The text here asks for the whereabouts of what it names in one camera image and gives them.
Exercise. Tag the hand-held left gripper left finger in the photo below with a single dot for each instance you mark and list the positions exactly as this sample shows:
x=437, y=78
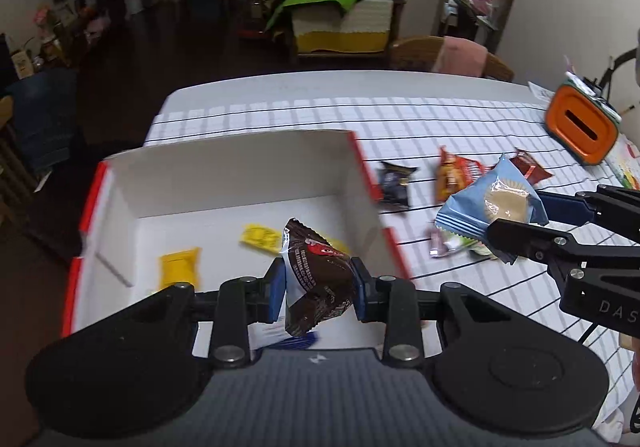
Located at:
x=276, y=292

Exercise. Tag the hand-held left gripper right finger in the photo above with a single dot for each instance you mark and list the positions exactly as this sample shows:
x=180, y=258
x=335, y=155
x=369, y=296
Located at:
x=361, y=292

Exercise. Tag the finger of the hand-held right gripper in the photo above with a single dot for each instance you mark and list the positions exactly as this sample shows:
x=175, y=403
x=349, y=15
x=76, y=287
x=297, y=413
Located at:
x=565, y=209
x=525, y=239

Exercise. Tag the dark brown snack packet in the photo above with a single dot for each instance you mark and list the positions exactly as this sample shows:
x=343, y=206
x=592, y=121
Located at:
x=315, y=277

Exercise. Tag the pale green snack packet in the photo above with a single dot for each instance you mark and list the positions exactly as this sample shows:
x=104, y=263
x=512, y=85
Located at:
x=477, y=249

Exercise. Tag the white blue snack packet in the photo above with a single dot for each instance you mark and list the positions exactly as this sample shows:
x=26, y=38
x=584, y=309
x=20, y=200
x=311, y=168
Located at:
x=300, y=340

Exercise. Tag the brown foil snack packet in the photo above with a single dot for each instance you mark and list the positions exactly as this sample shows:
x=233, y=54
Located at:
x=530, y=167

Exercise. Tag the light blue cookie packet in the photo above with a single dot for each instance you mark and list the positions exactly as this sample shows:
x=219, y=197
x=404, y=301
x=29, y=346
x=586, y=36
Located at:
x=480, y=207

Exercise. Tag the small yellow snack packet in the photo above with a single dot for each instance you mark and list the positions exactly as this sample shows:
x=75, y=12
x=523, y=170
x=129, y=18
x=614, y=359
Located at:
x=260, y=238

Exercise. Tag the green foil snack packet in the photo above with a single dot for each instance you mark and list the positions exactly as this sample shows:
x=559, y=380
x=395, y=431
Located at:
x=442, y=243

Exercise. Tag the red orange snack packet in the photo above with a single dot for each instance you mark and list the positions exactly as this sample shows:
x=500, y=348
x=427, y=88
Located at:
x=455, y=174

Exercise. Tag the yellow bear snack packet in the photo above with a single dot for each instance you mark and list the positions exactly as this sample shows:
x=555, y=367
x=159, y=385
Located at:
x=180, y=269

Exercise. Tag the dark blue snack packet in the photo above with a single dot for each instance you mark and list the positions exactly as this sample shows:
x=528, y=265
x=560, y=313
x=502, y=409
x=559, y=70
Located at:
x=397, y=184

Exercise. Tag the red cardboard box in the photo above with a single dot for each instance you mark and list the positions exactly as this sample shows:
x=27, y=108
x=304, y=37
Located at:
x=225, y=177

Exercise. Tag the person's right hand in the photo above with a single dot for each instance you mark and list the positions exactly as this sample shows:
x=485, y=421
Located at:
x=635, y=372

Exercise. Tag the orange desk organizer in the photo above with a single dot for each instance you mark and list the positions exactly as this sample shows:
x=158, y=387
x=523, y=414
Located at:
x=580, y=122

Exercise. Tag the checkered tablecloth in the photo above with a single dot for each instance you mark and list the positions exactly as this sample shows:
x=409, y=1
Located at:
x=450, y=127

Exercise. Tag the grey desk lamp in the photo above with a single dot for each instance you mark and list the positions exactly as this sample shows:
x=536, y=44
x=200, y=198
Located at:
x=617, y=64

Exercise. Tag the pink towel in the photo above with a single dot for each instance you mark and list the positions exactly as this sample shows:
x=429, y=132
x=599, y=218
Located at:
x=462, y=56

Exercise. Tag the wooden dining chair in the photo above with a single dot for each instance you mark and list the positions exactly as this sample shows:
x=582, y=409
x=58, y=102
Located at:
x=415, y=54
x=10, y=157

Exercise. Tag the bed with clothes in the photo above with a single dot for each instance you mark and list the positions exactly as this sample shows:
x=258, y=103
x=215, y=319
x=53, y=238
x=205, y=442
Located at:
x=465, y=2

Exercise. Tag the dark sofa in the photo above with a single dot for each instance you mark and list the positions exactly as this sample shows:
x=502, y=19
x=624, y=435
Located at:
x=395, y=22

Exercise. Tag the white yellow sofa cover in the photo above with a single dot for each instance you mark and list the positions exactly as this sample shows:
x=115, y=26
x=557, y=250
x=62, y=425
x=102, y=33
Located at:
x=345, y=27

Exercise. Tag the blue jeans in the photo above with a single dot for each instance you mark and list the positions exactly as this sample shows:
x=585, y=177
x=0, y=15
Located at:
x=45, y=117

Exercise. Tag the dark television stand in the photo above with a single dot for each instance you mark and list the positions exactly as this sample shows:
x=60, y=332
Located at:
x=95, y=27

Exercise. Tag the pink flowers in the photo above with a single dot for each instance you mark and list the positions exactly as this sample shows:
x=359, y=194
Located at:
x=44, y=19

